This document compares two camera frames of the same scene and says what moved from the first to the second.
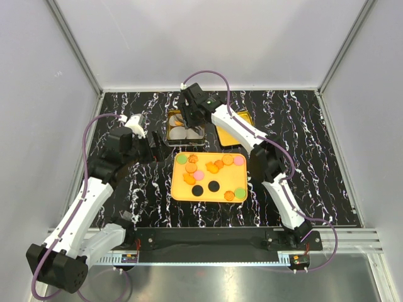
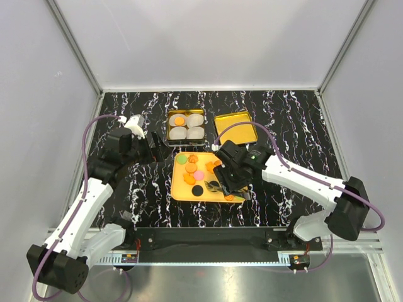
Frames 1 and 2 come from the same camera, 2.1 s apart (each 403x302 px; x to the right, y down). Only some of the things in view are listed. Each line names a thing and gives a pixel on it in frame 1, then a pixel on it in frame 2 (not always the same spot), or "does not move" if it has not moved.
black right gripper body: [189, 117] to [229, 178]
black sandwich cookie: [213, 186] does not move
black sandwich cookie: [197, 190] does not move
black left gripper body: [141, 151] does not move
